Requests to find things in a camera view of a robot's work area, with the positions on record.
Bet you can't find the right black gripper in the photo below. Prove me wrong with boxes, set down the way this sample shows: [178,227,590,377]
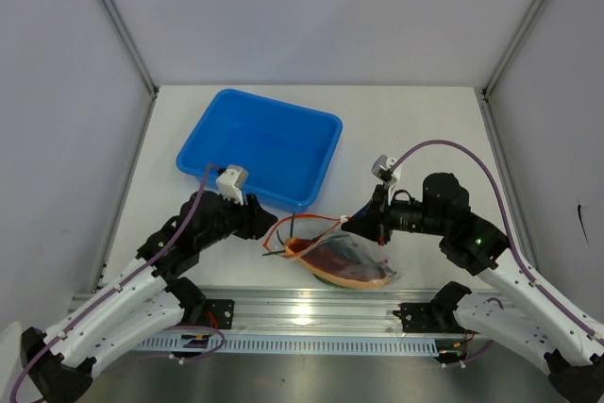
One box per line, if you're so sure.
[341,183,448,246]

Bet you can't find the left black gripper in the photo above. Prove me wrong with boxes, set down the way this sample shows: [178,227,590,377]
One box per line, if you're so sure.
[196,189,277,251]

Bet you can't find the dark green cucumber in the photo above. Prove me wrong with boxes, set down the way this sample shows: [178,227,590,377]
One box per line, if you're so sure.
[306,235,383,290]

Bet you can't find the orange purple sweet potato slice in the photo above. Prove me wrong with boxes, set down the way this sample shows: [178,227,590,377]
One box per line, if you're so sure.
[284,234,396,290]

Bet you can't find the clear zip top bag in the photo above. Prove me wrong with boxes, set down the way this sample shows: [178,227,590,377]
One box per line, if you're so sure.
[263,213,398,291]

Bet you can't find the blue plastic bin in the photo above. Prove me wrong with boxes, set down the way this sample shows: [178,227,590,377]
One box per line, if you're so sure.
[176,89,344,213]

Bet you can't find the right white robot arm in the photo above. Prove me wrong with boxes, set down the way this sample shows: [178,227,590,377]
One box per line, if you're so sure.
[342,173,603,402]

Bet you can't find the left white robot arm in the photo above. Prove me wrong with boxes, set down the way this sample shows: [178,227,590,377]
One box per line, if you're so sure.
[9,190,277,402]

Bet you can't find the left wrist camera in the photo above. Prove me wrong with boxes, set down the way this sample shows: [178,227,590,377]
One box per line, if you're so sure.
[216,165,248,205]

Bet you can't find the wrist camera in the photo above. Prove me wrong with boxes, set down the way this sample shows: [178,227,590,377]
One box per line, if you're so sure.
[216,165,248,205]
[371,155,401,201]

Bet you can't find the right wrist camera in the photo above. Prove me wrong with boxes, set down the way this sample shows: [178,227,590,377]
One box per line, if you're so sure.
[371,155,401,201]

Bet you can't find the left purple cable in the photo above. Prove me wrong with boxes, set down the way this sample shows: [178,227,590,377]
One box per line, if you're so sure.
[8,162,223,403]

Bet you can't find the purple cable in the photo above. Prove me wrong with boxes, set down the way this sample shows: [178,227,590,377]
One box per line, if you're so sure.
[8,162,223,403]
[389,139,604,343]

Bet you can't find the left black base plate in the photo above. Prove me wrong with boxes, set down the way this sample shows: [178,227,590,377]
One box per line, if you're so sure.
[187,299,235,330]

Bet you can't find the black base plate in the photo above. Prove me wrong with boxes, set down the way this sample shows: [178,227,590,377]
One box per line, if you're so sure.
[187,299,235,330]
[393,303,464,334]

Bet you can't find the aluminium rail frame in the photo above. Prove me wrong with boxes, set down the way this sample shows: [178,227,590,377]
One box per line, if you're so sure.
[70,285,534,332]

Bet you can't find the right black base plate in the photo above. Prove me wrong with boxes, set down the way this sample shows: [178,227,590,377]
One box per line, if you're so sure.
[393,303,464,334]

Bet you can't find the slotted cable duct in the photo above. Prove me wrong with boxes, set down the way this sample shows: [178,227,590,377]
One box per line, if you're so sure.
[134,333,439,358]

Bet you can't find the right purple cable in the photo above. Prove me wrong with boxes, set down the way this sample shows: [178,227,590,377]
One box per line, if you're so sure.
[389,139,604,343]

